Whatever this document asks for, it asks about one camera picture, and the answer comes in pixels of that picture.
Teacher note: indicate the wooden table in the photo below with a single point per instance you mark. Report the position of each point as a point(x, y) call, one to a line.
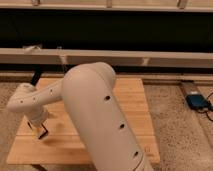
point(62, 146)

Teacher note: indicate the blue device on floor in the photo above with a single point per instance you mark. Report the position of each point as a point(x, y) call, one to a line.
point(197, 101)

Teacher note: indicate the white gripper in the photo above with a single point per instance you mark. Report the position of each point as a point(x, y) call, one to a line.
point(36, 117)

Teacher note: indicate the black eraser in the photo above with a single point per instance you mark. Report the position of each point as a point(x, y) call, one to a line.
point(39, 136)

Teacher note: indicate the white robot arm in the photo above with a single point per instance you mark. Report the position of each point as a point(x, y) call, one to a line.
point(87, 93)

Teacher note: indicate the wooden bench rail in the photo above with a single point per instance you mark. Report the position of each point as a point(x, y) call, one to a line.
point(33, 55)

